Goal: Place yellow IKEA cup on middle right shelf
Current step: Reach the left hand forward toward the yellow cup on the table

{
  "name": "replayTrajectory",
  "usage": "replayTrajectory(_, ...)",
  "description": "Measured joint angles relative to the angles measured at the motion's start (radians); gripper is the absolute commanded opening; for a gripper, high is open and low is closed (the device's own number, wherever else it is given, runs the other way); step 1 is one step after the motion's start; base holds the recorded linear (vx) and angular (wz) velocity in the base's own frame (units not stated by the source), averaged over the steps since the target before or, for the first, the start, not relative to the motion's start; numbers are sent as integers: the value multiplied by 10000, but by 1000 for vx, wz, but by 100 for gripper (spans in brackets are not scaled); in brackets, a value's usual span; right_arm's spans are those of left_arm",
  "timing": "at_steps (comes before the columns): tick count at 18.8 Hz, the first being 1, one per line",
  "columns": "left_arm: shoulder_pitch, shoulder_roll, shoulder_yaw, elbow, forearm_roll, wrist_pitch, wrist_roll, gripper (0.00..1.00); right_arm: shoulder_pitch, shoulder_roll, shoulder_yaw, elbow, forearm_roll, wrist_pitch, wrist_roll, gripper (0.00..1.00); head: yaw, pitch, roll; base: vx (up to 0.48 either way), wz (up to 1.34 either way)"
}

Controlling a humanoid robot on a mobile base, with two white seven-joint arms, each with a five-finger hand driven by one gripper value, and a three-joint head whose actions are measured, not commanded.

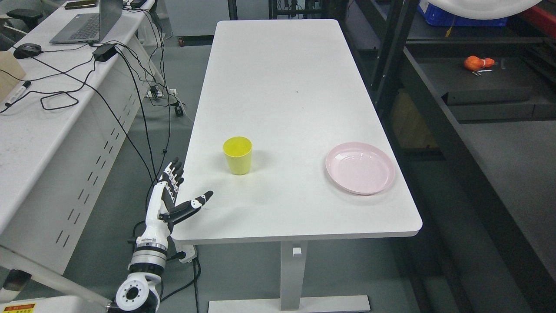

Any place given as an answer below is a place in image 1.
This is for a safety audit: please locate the white table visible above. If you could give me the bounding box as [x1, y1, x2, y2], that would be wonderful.
[173, 20, 423, 313]

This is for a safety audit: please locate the yellow plastic cup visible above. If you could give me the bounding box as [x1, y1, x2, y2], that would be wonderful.
[222, 137, 252, 176]

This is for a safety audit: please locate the black smartphone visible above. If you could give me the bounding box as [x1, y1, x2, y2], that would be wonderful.
[64, 0, 98, 10]

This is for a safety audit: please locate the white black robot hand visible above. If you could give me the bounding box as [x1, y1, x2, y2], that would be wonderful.
[136, 158, 214, 253]

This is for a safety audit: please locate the orange object on shelf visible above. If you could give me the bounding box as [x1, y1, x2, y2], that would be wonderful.
[464, 55, 495, 71]

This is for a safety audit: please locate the black marker pen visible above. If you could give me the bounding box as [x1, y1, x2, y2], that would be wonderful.
[5, 81, 32, 107]

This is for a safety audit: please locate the grey laptop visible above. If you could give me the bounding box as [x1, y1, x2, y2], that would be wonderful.
[49, 0, 123, 44]

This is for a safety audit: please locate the dark grey metal shelf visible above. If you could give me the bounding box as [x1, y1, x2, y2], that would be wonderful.
[339, 0, 556, 313]

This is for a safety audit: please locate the black power adapter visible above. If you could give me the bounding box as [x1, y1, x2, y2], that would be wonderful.
[92, 43, 118, 62]

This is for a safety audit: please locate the white power strip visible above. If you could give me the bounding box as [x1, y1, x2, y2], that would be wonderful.
[175, 244, 197, 264]

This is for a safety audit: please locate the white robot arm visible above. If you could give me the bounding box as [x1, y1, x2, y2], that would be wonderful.
[105, 243, 168, 313]

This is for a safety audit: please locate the cardboard box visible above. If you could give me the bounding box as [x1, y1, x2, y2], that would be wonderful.
[0, 51, 26, 100]

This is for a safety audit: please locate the black cable loop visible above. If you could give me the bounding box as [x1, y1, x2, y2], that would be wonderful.
[40, 91, 79, 111]

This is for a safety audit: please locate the white side desk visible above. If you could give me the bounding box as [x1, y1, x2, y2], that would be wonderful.
[0, 0, 161, 275]

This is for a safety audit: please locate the pink plastic plate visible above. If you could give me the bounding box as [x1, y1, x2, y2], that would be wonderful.
[325, 141, 395, 195]

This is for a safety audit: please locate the black computer mouse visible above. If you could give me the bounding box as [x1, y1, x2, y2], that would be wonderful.
[13, 43, 43, 59]

